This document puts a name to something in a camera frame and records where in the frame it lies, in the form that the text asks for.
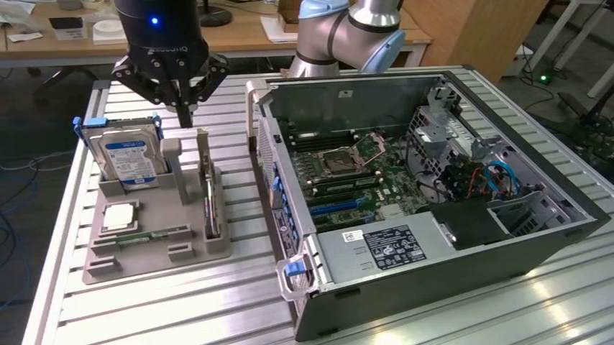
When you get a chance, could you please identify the metal disk bay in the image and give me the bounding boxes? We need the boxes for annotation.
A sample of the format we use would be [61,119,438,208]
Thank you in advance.
[486,189,575,239]

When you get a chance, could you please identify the black round lamp base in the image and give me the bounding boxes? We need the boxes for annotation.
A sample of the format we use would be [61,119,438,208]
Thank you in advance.
[199,0,235,28]

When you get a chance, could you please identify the black expansion slot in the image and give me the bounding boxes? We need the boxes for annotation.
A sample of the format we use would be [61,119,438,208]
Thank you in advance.
[306,190,367,208]

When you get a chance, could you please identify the bare green RAM stick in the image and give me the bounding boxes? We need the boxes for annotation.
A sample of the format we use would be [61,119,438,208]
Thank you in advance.
[115,229,187,246]

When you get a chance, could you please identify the white box with black top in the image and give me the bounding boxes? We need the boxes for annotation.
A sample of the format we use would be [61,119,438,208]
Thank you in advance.
[49,17,89,41]

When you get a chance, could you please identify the silver power supply unit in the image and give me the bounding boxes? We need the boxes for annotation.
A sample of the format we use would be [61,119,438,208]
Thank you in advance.
[306,211,456,285]

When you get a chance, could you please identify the silver CPU chip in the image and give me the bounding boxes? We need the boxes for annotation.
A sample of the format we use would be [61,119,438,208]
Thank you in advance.
[103,204,139,229]

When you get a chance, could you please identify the open black PC case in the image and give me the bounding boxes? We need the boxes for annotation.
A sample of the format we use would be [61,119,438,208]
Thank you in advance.
[244,70,613,342]

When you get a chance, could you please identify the blue disk carrier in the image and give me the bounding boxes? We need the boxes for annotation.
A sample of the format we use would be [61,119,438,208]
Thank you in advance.
[71,111,167,144]

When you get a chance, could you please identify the white paper tag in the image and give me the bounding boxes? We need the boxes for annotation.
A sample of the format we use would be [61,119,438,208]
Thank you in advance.
[5,31,44,42]

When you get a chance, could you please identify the silver chipset heatsink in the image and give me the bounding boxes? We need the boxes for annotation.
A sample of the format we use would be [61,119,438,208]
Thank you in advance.
[378,204,410,221]

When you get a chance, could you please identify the CPU socket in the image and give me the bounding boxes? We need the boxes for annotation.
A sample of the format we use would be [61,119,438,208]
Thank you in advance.
[319,146,360,178]

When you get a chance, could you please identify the perforated metal drive cage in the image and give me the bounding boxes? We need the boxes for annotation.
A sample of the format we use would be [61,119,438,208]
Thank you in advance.
[406,103,486,173]

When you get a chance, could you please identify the white table frame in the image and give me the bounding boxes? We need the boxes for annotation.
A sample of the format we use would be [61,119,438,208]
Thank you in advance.
[527,0,614,98]

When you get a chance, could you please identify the blue wire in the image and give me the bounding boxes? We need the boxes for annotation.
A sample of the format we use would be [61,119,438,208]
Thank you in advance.
[482,161,523,201]

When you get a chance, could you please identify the black power connector bundle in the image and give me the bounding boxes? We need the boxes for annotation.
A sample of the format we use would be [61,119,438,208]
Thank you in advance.
[436,164,483,201]

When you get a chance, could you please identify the metal socket cover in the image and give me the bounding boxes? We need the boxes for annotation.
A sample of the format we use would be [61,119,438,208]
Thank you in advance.
[352,131,391,167]

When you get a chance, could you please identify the low-profile graphics card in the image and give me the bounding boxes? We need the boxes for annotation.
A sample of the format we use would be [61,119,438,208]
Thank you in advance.
[195,127,226,241]

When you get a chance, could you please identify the grey case handle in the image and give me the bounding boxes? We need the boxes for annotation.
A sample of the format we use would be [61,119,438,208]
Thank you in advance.
[244,79,272,139]
[276,253,322,301]

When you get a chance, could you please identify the cardboard box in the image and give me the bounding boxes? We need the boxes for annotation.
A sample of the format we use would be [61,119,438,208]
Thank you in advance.
[278,0,308,26]

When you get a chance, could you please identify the white block with round ring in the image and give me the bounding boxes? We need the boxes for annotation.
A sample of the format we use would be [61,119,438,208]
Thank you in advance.
[92,19,128,47]

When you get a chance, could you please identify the hard disk with blue label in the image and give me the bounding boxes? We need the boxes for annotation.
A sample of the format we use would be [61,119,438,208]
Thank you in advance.
[87,124,163,190]

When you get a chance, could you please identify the grey parts rack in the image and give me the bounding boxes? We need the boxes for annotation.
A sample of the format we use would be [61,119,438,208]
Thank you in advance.
[81,137,235,285]

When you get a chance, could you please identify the blue floor cables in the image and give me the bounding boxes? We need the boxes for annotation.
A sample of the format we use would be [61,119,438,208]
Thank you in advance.
[0,150,73,310]

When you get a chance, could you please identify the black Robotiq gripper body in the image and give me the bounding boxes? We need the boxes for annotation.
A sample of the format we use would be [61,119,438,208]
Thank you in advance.
[113,0,211,86]

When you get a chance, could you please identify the black floor stand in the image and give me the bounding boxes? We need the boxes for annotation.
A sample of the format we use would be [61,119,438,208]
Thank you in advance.
[558,91,614,162]

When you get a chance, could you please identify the stack of white papers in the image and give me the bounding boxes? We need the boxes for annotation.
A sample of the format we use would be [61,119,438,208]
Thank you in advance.
[260,16,302,44]

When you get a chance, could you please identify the blue expansion slot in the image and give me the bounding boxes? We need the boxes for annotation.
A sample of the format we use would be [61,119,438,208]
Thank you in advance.
[308,201,360,218]

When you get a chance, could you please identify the black office chair base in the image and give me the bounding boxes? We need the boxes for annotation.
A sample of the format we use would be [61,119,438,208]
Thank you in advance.
[25,66,100,106]

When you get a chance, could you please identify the wooden cabinet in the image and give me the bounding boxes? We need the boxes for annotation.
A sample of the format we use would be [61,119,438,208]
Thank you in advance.
[420,0,551,83]

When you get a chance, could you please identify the clear bag of papers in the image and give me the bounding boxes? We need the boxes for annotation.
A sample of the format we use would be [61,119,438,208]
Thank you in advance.
[0,3,36,30]

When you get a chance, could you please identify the wooden desk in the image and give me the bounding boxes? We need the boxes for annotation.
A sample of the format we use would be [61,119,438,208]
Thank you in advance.
[0,0,432,69]

